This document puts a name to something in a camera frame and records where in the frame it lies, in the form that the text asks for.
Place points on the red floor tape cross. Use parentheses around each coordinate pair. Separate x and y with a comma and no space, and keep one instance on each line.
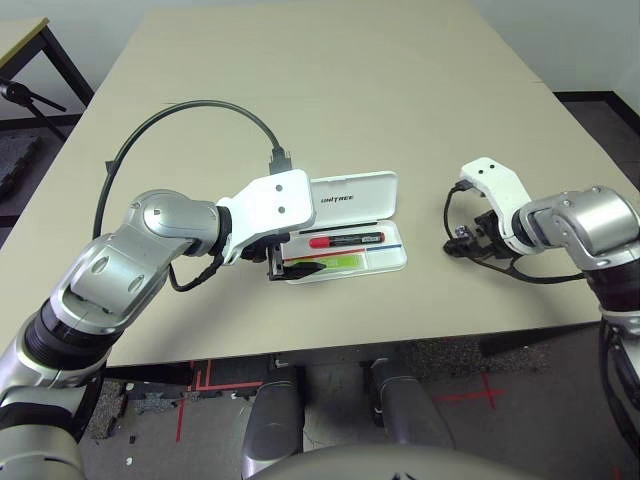
(485,395)

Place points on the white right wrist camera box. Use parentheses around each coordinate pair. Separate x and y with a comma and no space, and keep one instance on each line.
(500,185)

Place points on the grey right robot leg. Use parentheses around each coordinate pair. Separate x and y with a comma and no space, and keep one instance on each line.
(410,410)

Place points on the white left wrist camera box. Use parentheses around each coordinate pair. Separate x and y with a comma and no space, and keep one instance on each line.
(275,205)

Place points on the black marker with red cap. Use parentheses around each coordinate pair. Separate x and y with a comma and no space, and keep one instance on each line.
(345,241)

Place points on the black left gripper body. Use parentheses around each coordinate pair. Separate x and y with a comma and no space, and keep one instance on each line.
(257,250)

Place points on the green highlighter pen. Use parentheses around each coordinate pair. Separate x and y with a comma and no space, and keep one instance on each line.
(345,262)

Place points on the black table base bar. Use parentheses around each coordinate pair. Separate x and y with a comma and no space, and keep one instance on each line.
(150,374)

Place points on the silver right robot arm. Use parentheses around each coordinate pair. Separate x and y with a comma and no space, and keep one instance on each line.
(595,220)

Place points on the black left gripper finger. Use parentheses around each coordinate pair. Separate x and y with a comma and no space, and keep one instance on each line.
(302,270)

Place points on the black tripod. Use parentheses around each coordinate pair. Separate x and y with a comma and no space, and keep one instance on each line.
(25,97)

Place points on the grey robot torso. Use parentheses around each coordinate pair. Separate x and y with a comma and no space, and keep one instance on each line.
(400,465)

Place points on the small black silver clip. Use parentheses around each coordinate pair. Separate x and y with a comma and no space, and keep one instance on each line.
(463,231)

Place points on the grey robot leg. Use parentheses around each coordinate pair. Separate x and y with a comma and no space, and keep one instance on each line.
(410,410)
(275,420)

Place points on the white plastic pencil case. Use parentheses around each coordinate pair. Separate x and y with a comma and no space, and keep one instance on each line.
(360,195)

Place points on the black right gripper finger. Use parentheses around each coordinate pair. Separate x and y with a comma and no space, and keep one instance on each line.
(480,227)
(460,247)

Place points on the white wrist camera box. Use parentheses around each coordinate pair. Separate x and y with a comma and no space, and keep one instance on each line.
(275,205)
(500,185)

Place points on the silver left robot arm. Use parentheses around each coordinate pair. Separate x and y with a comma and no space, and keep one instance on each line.
(125,260)

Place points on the beige side table black frame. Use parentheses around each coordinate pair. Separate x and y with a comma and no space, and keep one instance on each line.
(22,37)

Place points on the grey left robot leg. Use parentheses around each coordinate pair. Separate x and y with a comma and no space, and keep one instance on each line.
(275,420)

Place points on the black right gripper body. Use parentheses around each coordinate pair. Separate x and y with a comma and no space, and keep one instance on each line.
(487,235)

